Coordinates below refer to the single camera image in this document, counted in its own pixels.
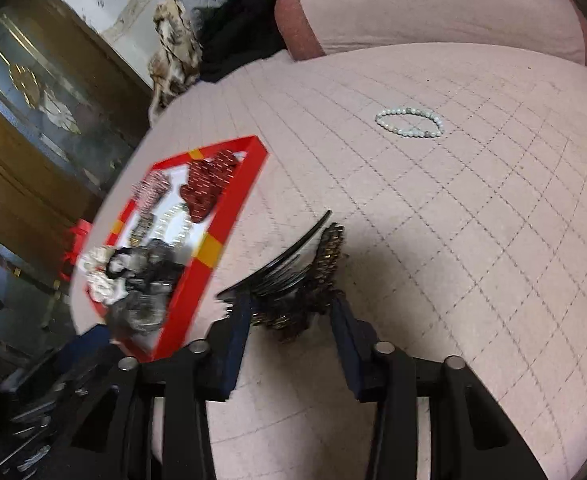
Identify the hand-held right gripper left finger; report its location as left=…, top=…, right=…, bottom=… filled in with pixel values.
left=48, top=292, right=253, bottom=480

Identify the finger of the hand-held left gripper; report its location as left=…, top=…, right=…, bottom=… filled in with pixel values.
left=1, top=332, right=120, bottom=402
left=0, top=402, right=74, bottom=476

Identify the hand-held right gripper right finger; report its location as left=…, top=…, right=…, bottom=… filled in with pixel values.
left=329, top=294, right=547, bottom=480

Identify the white floral scrunchie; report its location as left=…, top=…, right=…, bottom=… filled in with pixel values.
left=76, top=246, right=124, bottom=306

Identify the black sequined scrunchie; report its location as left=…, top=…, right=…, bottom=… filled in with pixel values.
left=104, top=246, right=147, bottom=281

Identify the red tray with white base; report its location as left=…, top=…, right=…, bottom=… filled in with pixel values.
left=74, top=135, right=267, bottom=364

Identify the red white striped scrunchie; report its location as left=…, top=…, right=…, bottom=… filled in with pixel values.
left=131, top=170, right=172, bottom=216

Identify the pale bead bracelet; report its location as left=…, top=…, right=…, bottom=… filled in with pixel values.
left=375, top=106, right=447, bottom=139

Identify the red ribbon bag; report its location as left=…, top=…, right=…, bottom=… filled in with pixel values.
left=60, top=217, right=92, bottom=281

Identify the pink quilted bed cover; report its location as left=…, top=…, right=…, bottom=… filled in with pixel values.
left=68, top=42, right=587, bottom=480

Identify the dark wooden cabinet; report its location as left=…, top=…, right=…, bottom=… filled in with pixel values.
left=0, top=0, right=155, bottom=361

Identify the brown white patterned cloth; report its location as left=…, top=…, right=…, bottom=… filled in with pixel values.
left=148, top=0, right=204, bottom=126

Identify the black cloth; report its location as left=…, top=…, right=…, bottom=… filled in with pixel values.
left=194, top=0, right=295, bottom=84

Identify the pink bolster pillow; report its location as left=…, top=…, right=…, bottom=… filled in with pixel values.
left=274, top=0, right=587, bottom=69

